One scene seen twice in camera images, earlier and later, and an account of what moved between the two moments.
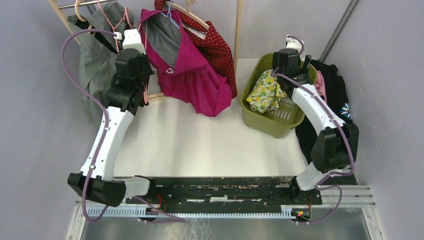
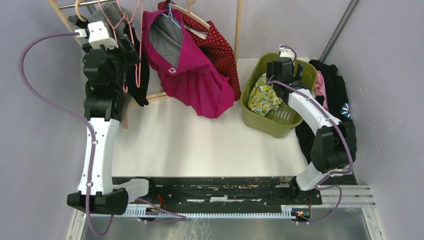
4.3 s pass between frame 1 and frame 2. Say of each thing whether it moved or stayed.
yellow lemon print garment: stayed
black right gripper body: moved
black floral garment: stayed
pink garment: stayed
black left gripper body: moved
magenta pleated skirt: stayed
